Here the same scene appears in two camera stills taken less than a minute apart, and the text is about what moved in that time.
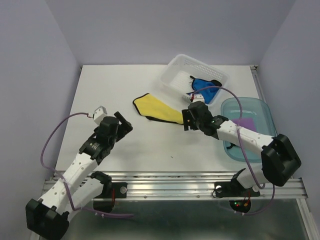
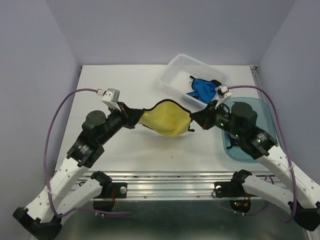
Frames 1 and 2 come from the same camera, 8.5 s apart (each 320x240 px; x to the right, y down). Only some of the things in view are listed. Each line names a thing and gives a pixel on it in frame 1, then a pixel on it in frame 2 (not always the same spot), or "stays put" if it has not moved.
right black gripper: [186, 115] -> [204, 117]
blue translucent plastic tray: [255, 114] stays put
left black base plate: [120, 190] stays put
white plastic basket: [176, 75] stays put
